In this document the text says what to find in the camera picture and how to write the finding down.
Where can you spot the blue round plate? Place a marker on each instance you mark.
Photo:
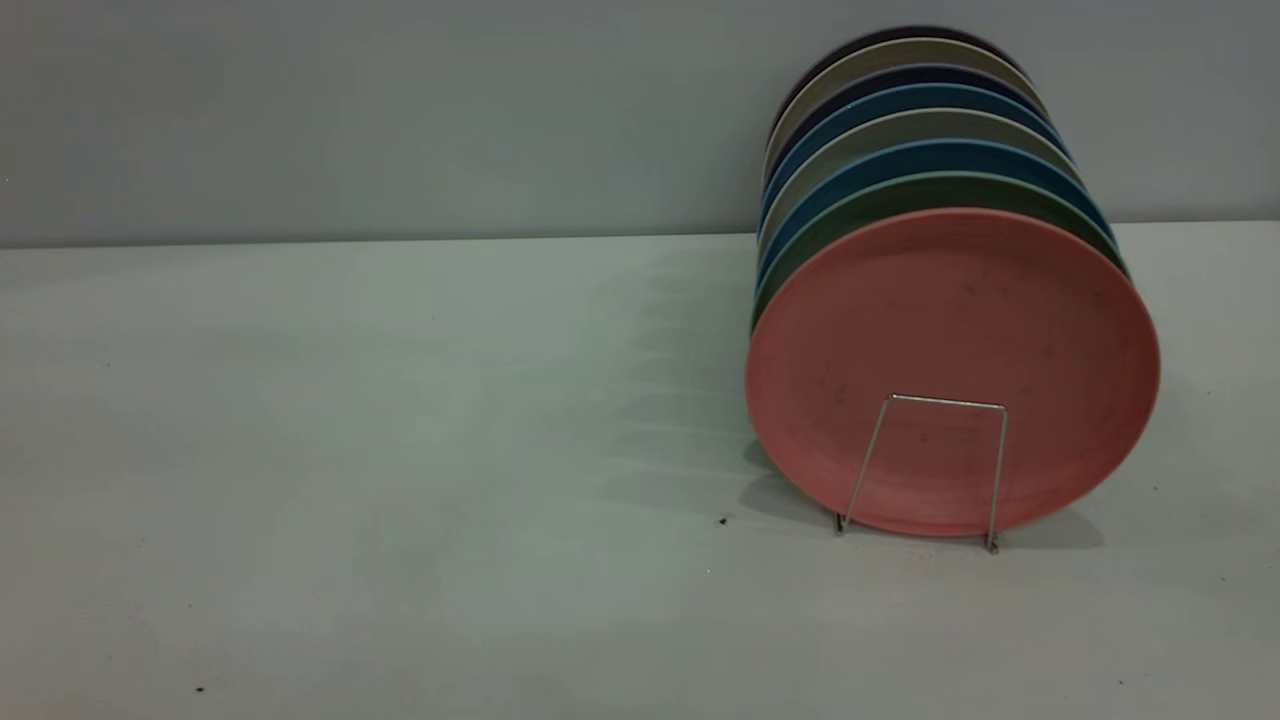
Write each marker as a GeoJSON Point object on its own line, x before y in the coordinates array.
{"type": "Point", "coordinates": [930, 153]}
{"type": "Point", "coordinates": [900, 97]}

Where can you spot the green round plate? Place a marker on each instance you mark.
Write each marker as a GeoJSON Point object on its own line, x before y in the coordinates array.
{"type": "Point", "coordinates": [930, 188]}

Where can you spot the pink round plate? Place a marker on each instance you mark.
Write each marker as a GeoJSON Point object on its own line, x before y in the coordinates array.
{"type": "Point", "coordinates": [950, 320]}

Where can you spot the dark purple round plate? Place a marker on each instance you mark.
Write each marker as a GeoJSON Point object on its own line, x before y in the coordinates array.
{"type": "Point", "coordinates": [900, 33]}
{"type": "Point", "coordinates": [900, 75]}

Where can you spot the beige round plate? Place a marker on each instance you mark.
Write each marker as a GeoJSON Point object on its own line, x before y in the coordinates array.
{"type": "Point", "coordinates": [910, 125]}
{"type": "Point", "coordinates": [890, 52]}

